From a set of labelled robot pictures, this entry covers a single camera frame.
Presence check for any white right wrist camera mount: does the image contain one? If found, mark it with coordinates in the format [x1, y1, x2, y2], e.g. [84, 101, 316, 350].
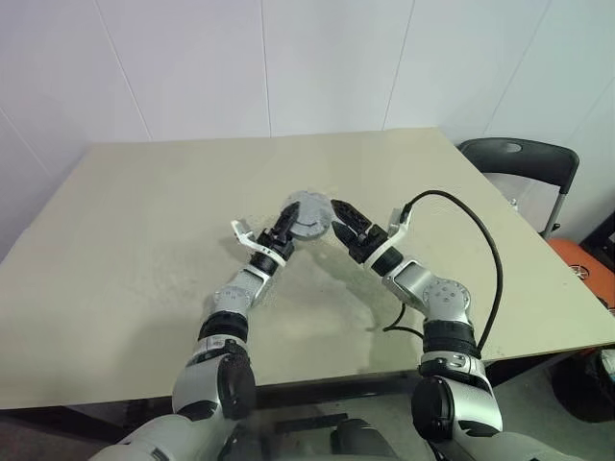
[364, 205, 414, 267]

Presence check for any black table frame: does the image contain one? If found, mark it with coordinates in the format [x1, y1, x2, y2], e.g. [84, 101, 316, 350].
[114, 372, 422, 433]

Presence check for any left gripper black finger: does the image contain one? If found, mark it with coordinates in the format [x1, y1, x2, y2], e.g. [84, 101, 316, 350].
[275, 200, 303, 237]

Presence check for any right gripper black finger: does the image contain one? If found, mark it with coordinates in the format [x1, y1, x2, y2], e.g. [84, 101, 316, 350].
[331, 198, 375, 237]
[331, 222, 358, 248]

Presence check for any dark folding chair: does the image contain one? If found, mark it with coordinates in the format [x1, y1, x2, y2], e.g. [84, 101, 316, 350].
[457, 137, 581, 240]

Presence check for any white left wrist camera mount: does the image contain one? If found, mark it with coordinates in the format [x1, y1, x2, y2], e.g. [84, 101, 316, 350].
[230, 218, 295, 268]

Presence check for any black waste bin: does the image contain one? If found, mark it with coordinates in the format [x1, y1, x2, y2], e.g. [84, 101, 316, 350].
[552, 346, 615, 425]

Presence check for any black flat bar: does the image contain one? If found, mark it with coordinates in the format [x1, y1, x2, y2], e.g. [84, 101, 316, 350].
[275, 412, 350, 434]

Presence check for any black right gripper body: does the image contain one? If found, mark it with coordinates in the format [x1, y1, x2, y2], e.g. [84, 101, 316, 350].
[348, 224, 390, 265]

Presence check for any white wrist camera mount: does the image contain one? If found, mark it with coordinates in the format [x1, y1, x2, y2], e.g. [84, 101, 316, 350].
[230, 218, 295, 268]
[364, 205, 414, 267]

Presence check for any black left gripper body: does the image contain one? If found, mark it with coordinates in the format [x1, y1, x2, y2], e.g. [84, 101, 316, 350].
[258, 224, 296, 259]

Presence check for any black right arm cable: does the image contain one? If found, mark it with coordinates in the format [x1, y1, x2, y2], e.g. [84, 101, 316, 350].
[382, 190, 504, 352]

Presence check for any orange container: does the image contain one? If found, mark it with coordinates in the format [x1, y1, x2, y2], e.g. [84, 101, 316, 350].
[547, 237, 615, 318]

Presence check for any grey round motor lid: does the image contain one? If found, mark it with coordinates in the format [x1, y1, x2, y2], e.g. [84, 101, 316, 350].
[280, 189, 333, 240]

